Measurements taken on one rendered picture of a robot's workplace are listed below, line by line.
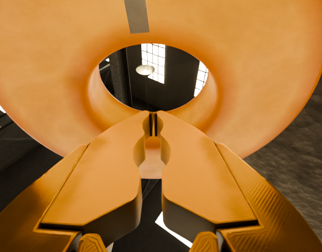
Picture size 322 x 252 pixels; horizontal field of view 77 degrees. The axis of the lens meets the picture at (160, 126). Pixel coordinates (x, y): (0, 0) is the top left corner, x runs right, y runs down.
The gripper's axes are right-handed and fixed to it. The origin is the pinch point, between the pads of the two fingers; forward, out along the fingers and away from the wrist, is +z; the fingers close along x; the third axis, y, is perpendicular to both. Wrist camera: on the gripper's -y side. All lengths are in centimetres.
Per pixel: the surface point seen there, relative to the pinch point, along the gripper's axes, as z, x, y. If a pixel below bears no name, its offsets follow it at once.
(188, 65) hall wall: 758, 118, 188
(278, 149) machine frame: 25.2, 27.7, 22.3
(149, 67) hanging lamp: 658, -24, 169
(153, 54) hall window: 842, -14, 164
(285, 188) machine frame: 25, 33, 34
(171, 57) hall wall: 799, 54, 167
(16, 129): 768, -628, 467
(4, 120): 819, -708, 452
